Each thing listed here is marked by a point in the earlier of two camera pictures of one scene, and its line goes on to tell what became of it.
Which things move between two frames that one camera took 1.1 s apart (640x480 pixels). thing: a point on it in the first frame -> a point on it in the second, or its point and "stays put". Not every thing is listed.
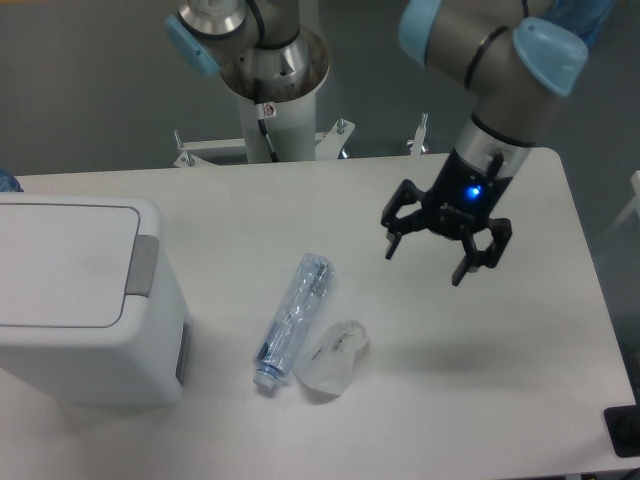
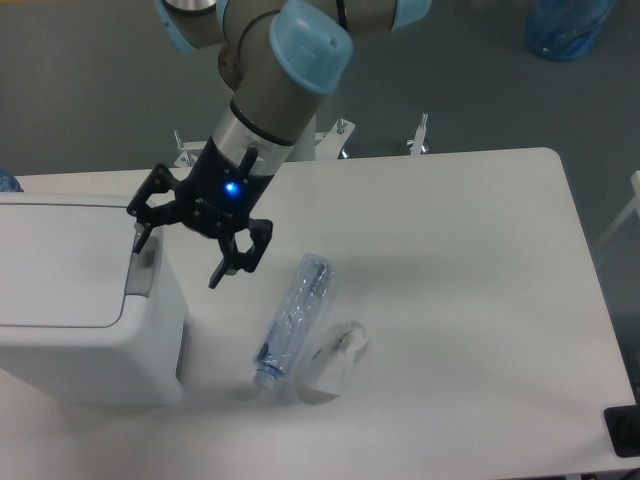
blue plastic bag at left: [9, 183] stays put
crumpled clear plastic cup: [325, 359] stays put
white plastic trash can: [90, 311] stays put
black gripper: [463, 195] -> [217, 196]
